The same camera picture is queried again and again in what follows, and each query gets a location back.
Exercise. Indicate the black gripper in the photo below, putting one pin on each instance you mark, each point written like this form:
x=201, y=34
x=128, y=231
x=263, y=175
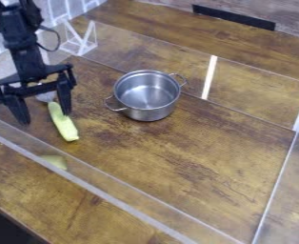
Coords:
x=35, y=78

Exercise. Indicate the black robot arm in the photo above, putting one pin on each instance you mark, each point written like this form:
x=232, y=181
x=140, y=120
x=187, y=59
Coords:
x=20, y=21

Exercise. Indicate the small steel pot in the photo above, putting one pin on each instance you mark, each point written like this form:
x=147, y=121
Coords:
x=147, y=94

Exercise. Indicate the clear acrylic triangle bracket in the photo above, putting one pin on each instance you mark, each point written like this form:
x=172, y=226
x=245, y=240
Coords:
x=79, y=44

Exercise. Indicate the clear acrylic enclosure wall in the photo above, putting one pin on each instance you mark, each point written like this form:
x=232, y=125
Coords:
x=205, y=177

